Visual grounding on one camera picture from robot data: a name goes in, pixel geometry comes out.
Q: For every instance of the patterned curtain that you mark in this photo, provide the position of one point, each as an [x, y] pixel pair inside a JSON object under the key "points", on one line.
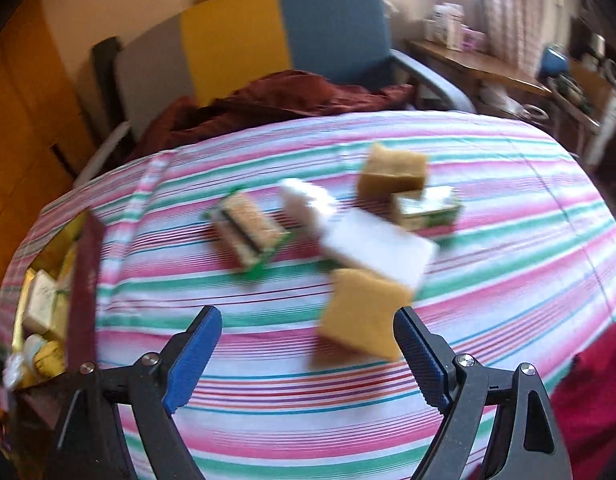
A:
{"points": [[508, 20]]}

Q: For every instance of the blue round container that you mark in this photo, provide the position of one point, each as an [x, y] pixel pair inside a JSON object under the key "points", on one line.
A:
{"points": [[555, 62]]}

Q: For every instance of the red cloth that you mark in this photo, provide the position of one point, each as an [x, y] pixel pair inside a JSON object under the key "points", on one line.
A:
{"points": [[598, 400]]}

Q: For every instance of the striped bed sheet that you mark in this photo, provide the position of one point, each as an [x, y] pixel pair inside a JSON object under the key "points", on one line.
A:
{"points": [[298, 410]]}

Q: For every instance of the black upright panel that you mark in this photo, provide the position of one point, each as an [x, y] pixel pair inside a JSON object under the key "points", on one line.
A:
{"points": [[104, 75]]}

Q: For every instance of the wooden desk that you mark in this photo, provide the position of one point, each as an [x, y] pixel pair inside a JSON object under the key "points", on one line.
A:
{"points": [[478, 67]]}

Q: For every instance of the orange wooden wardrobe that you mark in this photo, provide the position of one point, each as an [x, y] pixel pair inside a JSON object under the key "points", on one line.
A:
{"points": [[23, 125]]}

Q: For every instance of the cluttered side rack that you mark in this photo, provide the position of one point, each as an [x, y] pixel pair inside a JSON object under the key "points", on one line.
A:
{"points": [[588, 90]]}

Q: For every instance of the gold cardboard box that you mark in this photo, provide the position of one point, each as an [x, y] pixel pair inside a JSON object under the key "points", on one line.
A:
{"points": [[85, 285]]}

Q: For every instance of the white box with blue print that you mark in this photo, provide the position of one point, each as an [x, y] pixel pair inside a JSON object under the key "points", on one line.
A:
{"points": [[448, 27]]}

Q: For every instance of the yellow sponge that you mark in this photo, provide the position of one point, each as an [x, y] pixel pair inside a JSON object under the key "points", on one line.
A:
{"points": [[393, 170], [360, 315]]}

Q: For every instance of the green scouring pad pack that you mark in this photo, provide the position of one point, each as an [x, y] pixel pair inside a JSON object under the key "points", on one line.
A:
{"points": [[248, 232]]}

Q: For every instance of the small pink box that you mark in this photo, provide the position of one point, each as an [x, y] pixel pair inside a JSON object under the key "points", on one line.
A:
{"points": [[474, 40]]}

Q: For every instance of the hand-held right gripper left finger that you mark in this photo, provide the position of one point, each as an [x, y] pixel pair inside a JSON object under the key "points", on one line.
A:
{"points": [[190, 360]]}

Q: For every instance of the small white box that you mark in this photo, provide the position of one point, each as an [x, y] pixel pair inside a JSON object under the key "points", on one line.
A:
{"points": [[430, 31]]}

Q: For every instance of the small green carton box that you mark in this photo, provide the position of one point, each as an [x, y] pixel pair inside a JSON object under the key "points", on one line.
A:
{"points": [[428, 207]]}

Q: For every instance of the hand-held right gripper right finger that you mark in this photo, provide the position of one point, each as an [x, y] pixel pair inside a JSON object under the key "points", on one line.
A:
{"points": [[423, 360]]}

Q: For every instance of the white sponge block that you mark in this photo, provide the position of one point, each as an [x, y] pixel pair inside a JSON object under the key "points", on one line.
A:
{"points": [[378, 247]]}

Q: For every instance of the grey yellow blue chair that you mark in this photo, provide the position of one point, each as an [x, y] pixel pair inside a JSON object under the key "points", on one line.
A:
{"points": [[233, 45]]}

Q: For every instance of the maroon cloth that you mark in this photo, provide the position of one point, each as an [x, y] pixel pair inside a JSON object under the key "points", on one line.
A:
{"points": [[268, 100]]}

